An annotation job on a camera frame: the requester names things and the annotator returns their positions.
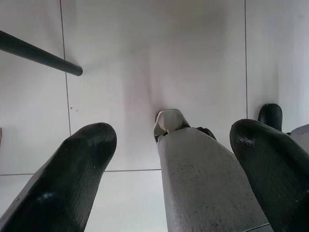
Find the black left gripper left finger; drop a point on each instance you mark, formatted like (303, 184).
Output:
(60, 183)

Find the robot right leg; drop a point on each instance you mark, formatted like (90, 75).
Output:
(270, 116)

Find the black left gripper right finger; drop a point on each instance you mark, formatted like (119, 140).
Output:
(275, 174)

